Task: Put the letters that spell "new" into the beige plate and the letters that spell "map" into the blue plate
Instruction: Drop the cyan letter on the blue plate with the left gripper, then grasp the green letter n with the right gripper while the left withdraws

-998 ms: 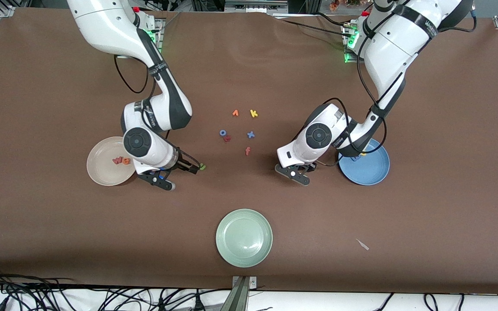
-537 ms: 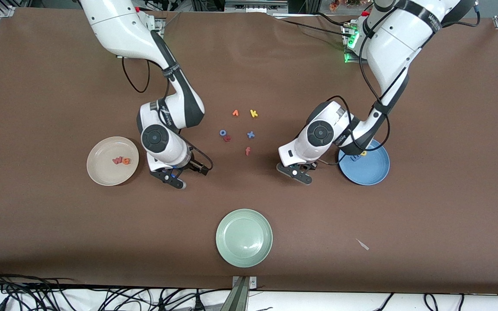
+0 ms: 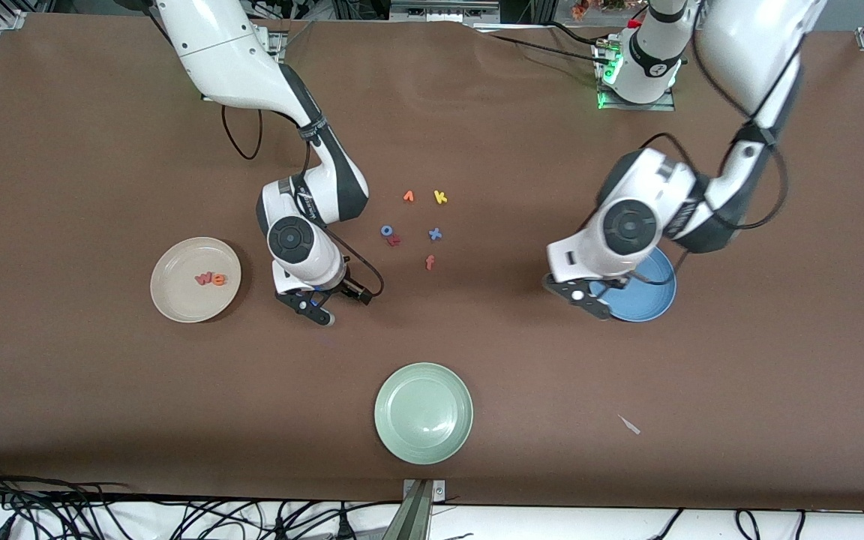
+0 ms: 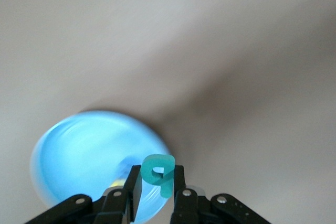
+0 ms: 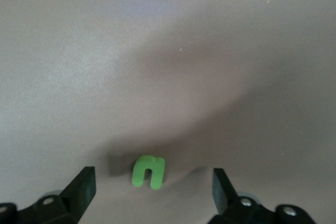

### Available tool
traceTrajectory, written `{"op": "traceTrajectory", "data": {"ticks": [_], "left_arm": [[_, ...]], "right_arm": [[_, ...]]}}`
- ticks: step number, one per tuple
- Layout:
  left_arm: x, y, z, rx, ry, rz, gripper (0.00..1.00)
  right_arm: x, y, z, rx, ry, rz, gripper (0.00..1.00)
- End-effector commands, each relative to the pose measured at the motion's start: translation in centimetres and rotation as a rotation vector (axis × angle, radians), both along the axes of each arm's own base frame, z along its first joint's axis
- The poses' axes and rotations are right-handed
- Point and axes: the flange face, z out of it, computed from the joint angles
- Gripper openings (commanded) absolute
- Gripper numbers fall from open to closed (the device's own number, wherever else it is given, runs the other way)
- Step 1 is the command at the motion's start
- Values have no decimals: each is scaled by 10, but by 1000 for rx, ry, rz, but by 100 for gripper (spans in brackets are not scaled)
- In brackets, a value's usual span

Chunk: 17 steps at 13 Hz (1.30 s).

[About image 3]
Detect beige round plate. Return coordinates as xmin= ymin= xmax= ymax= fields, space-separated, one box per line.
xmin=150 ymin=237 xmax=242 ymax=324

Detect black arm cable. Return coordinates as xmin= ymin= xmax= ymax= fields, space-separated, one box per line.
xmin=220 ymin=105 xmax=386 ymax=299
xmin=638 ymin=22 xmax=790 ymax=286

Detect dried orange flowers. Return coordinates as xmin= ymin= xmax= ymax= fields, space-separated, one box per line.
xmin=571 ymin=0 xmax=628 ymax=20

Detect pale green round plate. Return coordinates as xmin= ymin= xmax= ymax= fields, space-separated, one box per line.
xmin=373 ymin=362 xmax=474 ymax=466

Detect blue round plate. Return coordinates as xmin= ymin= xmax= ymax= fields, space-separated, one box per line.
xmin=597 ymin=247 xmax=677 ymax=323

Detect metal table edge bracket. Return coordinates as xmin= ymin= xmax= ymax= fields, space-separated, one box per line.
xmin=383 ymin=478 xmax=446 ymax=540

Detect black base power cable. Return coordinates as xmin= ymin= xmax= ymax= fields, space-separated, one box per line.
xmin=477 ymin=30 xmax=613 ymax=68

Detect black cable bundle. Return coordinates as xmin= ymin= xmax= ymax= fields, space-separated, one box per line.
xmin=0 ymin=461 xmax=403 ymax=540

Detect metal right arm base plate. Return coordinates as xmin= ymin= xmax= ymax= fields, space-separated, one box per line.
xmin=256 ymin=28 xmax=287 ymax=61

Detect brown table cover sheet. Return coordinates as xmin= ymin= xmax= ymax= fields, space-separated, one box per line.
xmin=0 ymin=15 xmax=864 ymax=512

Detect black floor cable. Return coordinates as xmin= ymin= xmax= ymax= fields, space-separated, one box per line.
xmin=649 ymin=508 xmax=808 ymax=540

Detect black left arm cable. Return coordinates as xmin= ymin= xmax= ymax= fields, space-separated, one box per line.
xmin=638 ymin=22 xmax=790 ymax=286

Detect aluminium frame structure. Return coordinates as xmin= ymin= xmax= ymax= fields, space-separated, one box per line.
xmin=331 ymin=0 xmax=557 ymax=25

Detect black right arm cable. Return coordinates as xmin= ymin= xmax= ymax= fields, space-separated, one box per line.
xmin=220 ymin=105 xmax=386 ymax=299

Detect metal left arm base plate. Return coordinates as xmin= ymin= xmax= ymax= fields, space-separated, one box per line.
xmin=593 ymin=37 xmax=677 ymax=112

